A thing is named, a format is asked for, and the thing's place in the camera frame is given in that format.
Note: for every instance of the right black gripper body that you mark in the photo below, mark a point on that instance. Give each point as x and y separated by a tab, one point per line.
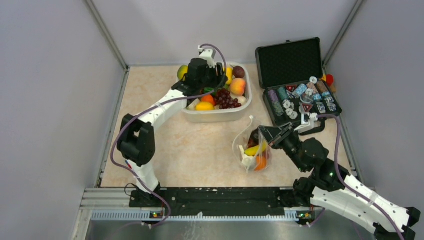
285	139

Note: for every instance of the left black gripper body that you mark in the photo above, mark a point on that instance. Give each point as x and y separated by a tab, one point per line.
210	79

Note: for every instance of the peach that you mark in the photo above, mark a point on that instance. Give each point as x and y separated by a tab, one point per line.
238	86

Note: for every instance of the dark purple plum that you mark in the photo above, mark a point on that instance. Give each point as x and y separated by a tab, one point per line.
254	137

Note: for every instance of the clear zip top bag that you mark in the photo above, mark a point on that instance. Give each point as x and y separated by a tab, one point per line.
243	138

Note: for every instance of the white peeled banana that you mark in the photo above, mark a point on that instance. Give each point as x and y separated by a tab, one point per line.
247	161

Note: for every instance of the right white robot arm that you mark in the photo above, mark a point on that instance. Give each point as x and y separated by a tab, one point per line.
335	189

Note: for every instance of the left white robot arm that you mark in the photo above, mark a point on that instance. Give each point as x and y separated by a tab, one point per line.
136	138

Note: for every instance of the green leafy vegetable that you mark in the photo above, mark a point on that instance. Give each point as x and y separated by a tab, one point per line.
209	90

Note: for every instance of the small orange tangerine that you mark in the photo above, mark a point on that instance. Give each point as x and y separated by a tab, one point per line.
208	98

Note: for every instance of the purple grape bunch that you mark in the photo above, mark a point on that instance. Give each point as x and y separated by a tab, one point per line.
223	100

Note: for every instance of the green yellow mango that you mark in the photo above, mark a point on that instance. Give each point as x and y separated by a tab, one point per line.
182	71

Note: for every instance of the yellow lemon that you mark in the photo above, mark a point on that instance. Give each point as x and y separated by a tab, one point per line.
204	106

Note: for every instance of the dark purple passion fruit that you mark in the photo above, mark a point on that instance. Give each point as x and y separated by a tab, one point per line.
238	72

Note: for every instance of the white bok choy stalk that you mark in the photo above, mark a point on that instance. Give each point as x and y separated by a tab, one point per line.
242	100

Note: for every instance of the white plastic fruit basket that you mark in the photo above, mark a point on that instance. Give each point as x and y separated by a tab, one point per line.
223	115

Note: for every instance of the black poker chip case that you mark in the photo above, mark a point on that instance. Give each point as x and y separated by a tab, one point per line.
290	76

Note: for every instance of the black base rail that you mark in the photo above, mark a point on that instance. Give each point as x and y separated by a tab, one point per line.
223	203

